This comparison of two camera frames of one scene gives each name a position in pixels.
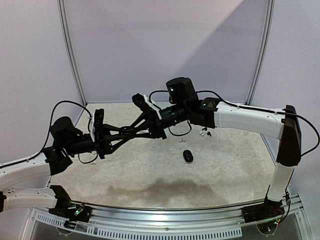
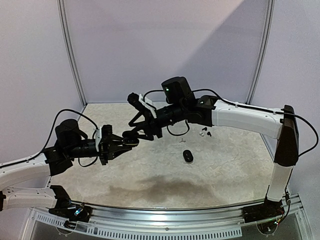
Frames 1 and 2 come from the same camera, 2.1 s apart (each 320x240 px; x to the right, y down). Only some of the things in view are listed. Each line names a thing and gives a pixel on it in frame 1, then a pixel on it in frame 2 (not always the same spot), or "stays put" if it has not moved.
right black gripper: (155, 120) stays put
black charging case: (126, 128) → (130, 138)
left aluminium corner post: (70, 51) stays put
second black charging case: (188, 156) stays put
